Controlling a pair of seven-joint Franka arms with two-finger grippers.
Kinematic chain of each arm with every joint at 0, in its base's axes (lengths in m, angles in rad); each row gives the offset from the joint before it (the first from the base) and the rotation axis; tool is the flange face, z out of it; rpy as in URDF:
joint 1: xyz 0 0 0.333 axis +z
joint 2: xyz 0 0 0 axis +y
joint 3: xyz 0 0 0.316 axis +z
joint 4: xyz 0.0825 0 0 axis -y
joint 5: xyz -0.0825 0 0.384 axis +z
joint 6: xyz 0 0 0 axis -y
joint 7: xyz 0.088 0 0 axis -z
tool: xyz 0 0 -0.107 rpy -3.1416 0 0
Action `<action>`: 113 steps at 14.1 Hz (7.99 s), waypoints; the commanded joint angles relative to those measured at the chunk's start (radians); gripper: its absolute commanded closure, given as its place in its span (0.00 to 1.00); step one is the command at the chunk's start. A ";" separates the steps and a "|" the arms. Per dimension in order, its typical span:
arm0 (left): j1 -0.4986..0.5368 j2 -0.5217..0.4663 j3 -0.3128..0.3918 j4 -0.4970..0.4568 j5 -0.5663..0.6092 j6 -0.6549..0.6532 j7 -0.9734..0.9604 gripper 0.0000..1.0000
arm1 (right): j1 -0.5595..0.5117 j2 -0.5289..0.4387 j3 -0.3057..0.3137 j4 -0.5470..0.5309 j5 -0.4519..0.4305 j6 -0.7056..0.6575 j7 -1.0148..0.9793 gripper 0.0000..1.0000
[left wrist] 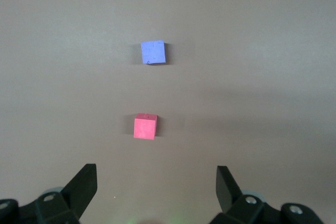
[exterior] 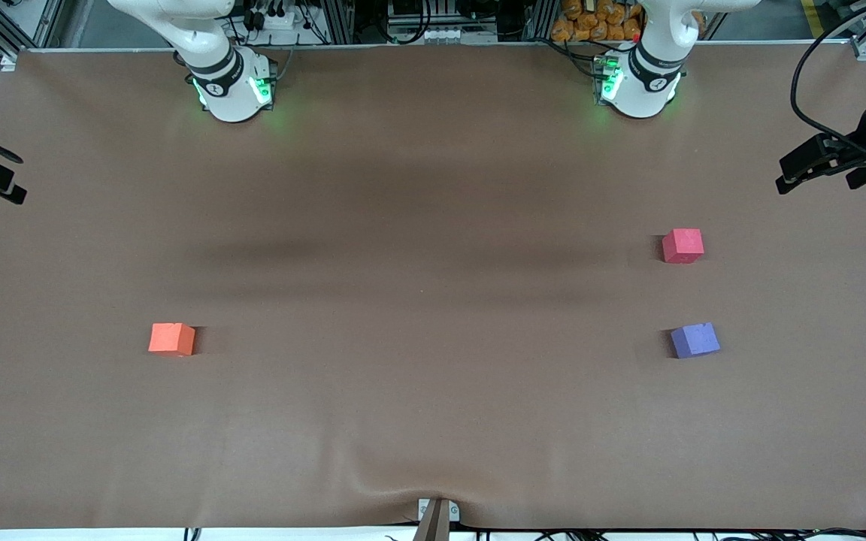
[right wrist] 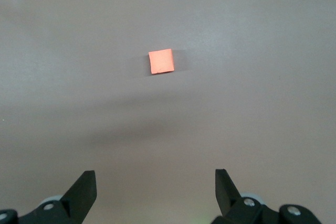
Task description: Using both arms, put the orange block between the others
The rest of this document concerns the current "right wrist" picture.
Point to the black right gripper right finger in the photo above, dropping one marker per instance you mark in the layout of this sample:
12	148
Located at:
231	203

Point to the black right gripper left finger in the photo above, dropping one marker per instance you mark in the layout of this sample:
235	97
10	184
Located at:
76	197

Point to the orange foam block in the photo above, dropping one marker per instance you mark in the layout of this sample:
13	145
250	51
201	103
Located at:
161	61

